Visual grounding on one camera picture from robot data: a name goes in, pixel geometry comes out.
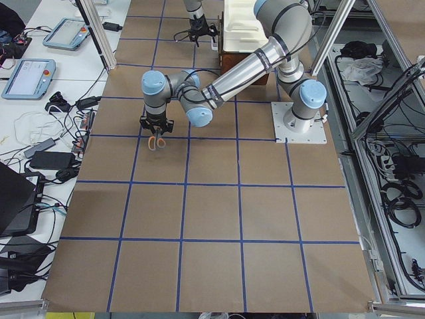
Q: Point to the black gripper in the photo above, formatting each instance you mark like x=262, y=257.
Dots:
x=198, y=26
x=155, y=121

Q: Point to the white drawer handle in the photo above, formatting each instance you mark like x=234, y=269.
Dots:
x=214, y=45

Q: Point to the grey orange scissors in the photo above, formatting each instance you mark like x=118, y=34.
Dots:
x=156, y=141

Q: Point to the light wooden drawer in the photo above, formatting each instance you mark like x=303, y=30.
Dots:
x=220, y=29

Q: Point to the brown wooden drawer cabinet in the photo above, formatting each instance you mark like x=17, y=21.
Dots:
x=236, y=64

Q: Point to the white plastic tray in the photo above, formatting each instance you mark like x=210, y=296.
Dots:
x=242, y=32

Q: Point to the black power adapter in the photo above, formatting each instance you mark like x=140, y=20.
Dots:
x=112, y=26

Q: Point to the far blue teach pendant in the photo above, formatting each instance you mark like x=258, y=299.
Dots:
x=67, y=35

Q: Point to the blue teach pendant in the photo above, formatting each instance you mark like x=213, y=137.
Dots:
x=67, y=35
x=30, y=79

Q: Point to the near blue teach pendant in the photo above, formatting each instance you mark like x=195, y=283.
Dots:
x=30, y=79

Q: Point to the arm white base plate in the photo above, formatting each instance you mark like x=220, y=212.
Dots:
x=292, y=130

